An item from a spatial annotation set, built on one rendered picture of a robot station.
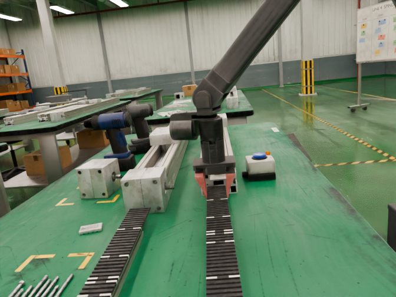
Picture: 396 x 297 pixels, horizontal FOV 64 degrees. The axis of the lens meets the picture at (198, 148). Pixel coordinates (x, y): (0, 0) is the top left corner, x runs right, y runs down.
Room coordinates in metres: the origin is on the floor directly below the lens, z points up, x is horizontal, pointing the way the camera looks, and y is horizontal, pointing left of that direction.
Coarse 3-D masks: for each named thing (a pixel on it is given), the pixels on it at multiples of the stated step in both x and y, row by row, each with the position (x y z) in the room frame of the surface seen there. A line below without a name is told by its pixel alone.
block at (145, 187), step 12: (144, 168) 0.83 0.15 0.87; (156, 168) 0.82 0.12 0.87; (120, 180) 0.74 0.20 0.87; (132, 180) 0.74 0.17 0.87; (144, 180) 0.74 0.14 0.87; (156, 180) 0.74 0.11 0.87; (132, 192) 0.74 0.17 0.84; (144, 192) 0.74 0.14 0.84; (156, 192) 0.74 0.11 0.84; (168, 192) 0.82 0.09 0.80; (132, 204) 0.74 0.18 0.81; (144, 204) 0.74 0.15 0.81; (156, 204) 0.74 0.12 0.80
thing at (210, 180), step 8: (224, 128) 1.34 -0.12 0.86; (224, 136) 1.18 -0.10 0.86; (232, 152) 0.94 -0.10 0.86; (208, 176) 0.82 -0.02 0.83; (216, 176) 0.84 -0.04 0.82; (224, 176) 0.83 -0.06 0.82; (208, 184) 0.82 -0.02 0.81; (216, 184) 0.82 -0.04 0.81; (224, 184) 0.82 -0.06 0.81; (232, 184) 0.81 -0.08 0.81; (232, 192) 0.81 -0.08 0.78
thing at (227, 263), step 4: (220, 260) 0.45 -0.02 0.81; (224, 260) 0.45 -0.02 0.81; (228, 260) 0.45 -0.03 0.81; (232, 260) 0.45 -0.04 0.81; (236, 260) 0.45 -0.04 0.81; (208, 264) 0.45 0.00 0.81; (212, 264) 0.45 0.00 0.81; (216, 264) 0.45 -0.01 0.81; (220, 264) 0.44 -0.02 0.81; (224, 264) 0.44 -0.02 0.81; (228, 264) 0.44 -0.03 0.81; (232, 264) 0.44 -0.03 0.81; (236, 264) 0.44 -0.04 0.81; (208, 268) 0.44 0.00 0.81; (212, 268) 0.44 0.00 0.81
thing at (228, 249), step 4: (208, 248) 0.49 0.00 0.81; (212, 248) 0.49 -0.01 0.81; (216, 248) 0.49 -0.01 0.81; (220, 248) 0.49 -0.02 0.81; (224, 248) 0.49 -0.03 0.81; (228, 248) 0.49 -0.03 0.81; (232, 248) 0.49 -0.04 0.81; (208, 252) 0.48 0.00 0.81; (212, 252) 0.48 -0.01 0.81; (216, 252) 0.48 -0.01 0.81; (220, 252) 0.48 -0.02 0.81; (224, 252) 0.48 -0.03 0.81; (228, 252) 0.48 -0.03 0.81; (232, 252) 0.48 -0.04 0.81
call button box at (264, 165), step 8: (248, 160) 0.91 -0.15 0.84; (256, 160) 0.90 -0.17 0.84; (264, 160) 0.90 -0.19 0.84; (272, 160) 0.89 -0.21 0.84; (248, 168) 0.89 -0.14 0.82; (256, 168) 0.89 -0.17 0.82; (264, 168) 0.89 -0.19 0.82; (272, 168) 0.89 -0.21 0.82; (248, 176) 0.90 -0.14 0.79; (256, 176) 0.89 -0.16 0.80; (264, 176) 0.89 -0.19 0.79; (272, 176) 0.89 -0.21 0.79
